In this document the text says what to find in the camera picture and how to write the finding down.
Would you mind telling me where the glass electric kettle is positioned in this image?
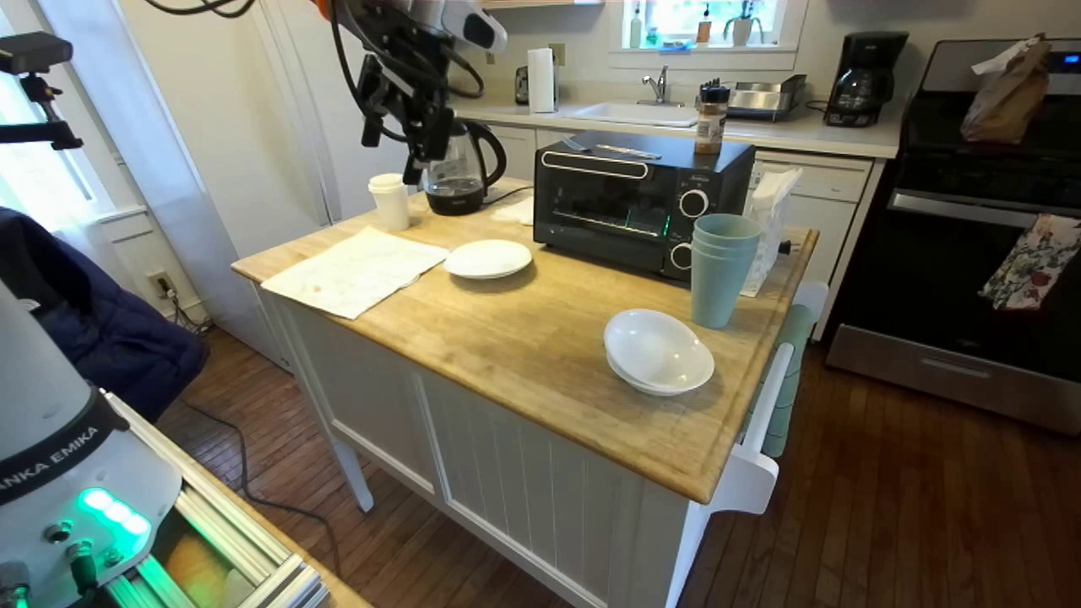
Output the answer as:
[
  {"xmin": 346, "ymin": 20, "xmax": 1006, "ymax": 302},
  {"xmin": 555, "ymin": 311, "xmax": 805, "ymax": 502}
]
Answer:
[{"xmin": 420, "ymin": 114, "xmax": 510, "ymax": 219}]

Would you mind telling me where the brown paper bag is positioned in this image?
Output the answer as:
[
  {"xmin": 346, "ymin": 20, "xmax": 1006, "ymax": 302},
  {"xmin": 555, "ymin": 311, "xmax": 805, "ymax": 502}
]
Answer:
[{"xmin": 959, "ymin": 29, "xmax": 1054, "ymax": 147}]

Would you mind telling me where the white folded napkin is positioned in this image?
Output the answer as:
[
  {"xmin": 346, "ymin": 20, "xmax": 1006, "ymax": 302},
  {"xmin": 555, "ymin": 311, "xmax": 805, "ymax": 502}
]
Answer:
[{"xmin": 490, "ymin": 191, "xmax": 541, "ymax": 228}]

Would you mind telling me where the aluminium robot mounting cart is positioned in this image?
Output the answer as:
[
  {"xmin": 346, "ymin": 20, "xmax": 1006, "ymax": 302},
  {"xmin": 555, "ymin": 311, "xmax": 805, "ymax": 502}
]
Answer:
[{"xmin": 63, "ymin": 385, "xmax": 374, "ymax": 608}]

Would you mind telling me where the white wall outlet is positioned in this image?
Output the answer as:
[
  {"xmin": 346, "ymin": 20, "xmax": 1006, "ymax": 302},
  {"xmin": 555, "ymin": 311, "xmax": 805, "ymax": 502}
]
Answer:
[{"xmin": 146, "ymin": 265, "xmax": 183, "ymax": 307}]

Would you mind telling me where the black floor power cable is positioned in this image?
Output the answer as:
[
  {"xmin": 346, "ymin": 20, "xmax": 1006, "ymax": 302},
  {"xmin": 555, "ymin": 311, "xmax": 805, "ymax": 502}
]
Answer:
[{"xmin": 183, "ymin": 399, "xmax": 349, "ymax": 576}]

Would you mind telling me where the white lidded paper cup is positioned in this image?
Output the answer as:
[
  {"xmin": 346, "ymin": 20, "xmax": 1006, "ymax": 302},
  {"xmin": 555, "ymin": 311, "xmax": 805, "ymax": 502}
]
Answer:
[{"xmin": 364, "ymin": 167, "xmax": 413, "ymax": 231}]

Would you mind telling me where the black coffee maker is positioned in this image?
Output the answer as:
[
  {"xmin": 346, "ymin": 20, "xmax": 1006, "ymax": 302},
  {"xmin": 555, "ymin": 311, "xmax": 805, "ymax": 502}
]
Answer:
[{"xmin": 822, "ymin": 29, "xmax": 912, "ymax": 132}]

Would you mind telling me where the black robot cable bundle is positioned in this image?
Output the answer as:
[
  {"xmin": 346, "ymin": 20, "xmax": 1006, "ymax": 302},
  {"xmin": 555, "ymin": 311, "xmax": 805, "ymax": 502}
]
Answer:
[{"xmin": 143, "ymin": 0, "xmax": 490, "ymax": 147}]

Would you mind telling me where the white shallow bowl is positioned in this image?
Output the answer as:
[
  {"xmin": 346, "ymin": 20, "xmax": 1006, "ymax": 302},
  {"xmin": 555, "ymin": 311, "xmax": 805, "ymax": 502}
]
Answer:
[
  {"xmin": 606, "ymin": 354, "xmax": 711, "ymax": 401},
  {"xmin": 600, "ymin": 307, "xmax": 721, "ymax": 391}
]

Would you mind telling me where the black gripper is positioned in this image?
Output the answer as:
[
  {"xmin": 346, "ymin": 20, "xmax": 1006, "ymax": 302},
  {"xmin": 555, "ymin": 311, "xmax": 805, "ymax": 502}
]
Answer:
[{"xmin": 392, "ymin": 65, "xmax": 460, "ymax": 167}]

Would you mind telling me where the teal hanging dish towel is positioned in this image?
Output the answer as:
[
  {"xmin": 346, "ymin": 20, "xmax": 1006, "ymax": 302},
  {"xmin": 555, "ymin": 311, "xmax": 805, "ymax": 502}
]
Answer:
[{"xmin": 762, "ymin": 301, "xmax": 822, "ymax": 460}]

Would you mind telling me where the white kitchen sink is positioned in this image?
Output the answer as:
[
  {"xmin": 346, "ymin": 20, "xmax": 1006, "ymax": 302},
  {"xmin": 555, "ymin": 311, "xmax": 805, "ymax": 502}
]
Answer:
[{"xmin": 567, "ymin": 101, "xmax": 703, "ymax": 132}]

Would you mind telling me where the white glass panel door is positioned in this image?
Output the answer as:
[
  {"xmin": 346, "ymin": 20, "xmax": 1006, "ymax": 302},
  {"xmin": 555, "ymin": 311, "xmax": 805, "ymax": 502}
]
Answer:
[{"xmin": 0, "ymin": 0, "xmax": 171, "ymax": 298}]

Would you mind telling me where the chrome sink faucet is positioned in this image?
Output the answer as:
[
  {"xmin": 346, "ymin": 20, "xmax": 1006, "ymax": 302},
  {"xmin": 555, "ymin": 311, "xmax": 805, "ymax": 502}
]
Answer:
[{"xmin": 640, "ymin": 65, "xmax": 676, "ymax": 106}]

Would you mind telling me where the dark blue jacket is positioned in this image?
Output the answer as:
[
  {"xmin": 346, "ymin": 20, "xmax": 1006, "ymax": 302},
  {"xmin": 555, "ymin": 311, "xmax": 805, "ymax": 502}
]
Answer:
[{"xmin": 0, "ymin": 204, "xmax": 214, "ymax": 424}]

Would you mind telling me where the black camera on mount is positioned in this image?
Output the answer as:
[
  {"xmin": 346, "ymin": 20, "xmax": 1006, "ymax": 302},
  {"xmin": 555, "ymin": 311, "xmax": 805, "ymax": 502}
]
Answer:
[{"xmin": 0, "ymin": 29, "xmax": 88, "ymax": 153}]

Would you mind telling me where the white wooden-top kitchen island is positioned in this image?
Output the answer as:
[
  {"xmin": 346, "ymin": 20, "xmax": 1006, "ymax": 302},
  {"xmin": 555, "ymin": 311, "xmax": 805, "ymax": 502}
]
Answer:
[{"xmin": 229, "ymin": 174, "xmax": 831, "ymax": 608}]

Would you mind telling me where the white paper towel roll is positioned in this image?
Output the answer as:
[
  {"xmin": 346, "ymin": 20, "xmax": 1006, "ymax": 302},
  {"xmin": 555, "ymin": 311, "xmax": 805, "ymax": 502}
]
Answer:
[{"xmin": 525, "ymin": 42, "xmax": 561, "ymax": 114}]

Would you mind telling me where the stained white cloth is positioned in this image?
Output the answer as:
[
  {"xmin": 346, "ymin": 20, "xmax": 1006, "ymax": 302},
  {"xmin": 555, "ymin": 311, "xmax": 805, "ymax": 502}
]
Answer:
[{"xmin": 261, "ymin": 222, "xmax": 453, "ymax": 321}]

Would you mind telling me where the teal plastic cup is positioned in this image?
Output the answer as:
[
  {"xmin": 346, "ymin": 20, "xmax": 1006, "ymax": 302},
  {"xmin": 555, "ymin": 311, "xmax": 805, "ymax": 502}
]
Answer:
[
  {"xmin": 690, "ymin": 228, "xmax": 767, "ymax": 330},
  {"xmin": 690, "ymin": 210, "xmax": 771, "ymax": 247}
]

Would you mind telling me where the floral dish towel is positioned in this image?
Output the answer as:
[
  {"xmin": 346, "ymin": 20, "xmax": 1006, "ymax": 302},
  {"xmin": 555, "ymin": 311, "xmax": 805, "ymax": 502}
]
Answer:
[{"xmin": 975, "ymin": 213, "xmax": 1081, "ymax": 312}]

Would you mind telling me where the large white plate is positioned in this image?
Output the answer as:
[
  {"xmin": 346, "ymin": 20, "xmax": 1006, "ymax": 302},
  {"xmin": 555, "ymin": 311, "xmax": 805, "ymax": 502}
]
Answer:
[{"xmin": 442, "ymin": 237, "xmax": 538, "ymax": 282}]

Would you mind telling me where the spice jar with black lid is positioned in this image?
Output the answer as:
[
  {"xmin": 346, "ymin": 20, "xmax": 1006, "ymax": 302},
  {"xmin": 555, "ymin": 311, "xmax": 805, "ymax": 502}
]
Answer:
[{"xmin": 694, "ymin": 85, "xmax": 734, "ymax": 160}]

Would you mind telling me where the black kitchen stove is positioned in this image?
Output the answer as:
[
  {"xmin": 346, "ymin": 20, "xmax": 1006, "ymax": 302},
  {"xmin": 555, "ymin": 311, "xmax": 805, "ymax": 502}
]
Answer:
[{"xmin": 824, "ymin": 35, "xmax": 1081, "ymax": 439}]

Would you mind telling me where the black toaster oven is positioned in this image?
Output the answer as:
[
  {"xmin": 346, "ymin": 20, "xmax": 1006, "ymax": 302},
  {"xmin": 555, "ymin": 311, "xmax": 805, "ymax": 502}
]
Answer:
[{"xmin": 530, "ymin": 132, "xmax": 761, "ymax": 282}]

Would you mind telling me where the white framed kitchen window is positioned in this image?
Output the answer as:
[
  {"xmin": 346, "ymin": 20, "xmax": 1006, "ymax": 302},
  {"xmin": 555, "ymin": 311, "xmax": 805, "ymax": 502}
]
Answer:
[{"xmin": 614, "ymin": 0, "xmax": 811, "ymax": 58}]

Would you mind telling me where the jar with green plant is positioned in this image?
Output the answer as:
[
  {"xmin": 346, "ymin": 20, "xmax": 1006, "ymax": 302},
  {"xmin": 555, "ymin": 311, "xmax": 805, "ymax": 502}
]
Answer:
[{"xmin": 726, "ymin": 0, "xmax": 761, "ymax": 50}]

